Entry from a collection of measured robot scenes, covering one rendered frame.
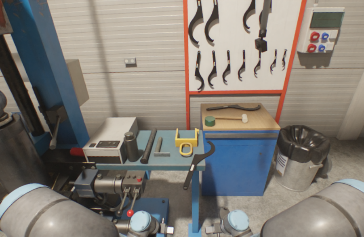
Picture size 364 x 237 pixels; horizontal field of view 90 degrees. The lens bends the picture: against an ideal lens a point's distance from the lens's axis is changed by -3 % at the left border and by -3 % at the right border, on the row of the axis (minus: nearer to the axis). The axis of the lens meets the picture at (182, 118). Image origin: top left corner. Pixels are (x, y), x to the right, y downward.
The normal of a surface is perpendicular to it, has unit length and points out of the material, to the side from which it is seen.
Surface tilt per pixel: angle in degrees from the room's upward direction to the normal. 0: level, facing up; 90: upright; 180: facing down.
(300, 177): 93
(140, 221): 19
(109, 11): 90
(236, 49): 90
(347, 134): 90
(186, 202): 0
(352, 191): 7
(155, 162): 0
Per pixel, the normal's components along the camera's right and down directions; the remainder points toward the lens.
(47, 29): 1.00, -0.01
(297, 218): -0.64, -0.71
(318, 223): -0.46, -0.62
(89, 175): -0.04, -0.88
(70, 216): 0.45, -0.78
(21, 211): -0.21, -0.60
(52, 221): 0.16, -0.69
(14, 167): 0.65, 0.35
